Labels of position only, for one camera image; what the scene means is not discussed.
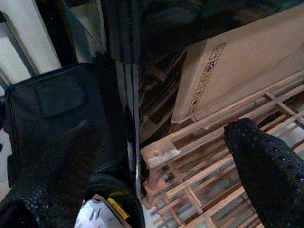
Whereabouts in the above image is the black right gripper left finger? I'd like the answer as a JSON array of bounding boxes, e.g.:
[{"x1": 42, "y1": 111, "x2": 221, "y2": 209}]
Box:
[{"x1": 0, "y1": 120, "x2": 97, "y2": 228}]

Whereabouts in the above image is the brown cardboard box with symbols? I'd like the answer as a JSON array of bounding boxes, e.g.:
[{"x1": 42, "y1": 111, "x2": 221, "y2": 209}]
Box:
[{"x1": 171, "y1": 4, "x2": 304, "y2": 124}]

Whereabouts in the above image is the dark vertical metal post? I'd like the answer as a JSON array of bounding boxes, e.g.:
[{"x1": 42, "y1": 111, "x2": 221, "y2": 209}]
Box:
[{"x1": 105, "y1": 0, "x2": 143, "y2": 199}]

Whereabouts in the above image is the white printed paper sheet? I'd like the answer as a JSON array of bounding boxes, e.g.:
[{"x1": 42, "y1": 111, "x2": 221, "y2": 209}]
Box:
[{"x1": 74, "y1": 199, "x2": 126, "y2": 228}]

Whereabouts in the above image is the wooden lattice pallet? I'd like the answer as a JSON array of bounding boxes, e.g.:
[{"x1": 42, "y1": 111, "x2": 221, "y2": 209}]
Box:
[{"x1": 139, "y1": 70, "x2": 304, "y2": 228}]

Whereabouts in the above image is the white panel with grey frame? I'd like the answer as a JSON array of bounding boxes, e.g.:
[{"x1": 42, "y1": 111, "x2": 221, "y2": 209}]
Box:
[{"x1": 0, "y1": 0, "x2": 63, "y2": 86}]

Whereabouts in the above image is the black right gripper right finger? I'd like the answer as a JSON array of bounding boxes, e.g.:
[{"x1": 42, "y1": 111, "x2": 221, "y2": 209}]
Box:
[{"x1": 223, "y1": 117, "x2": 304, "y2": 228}]

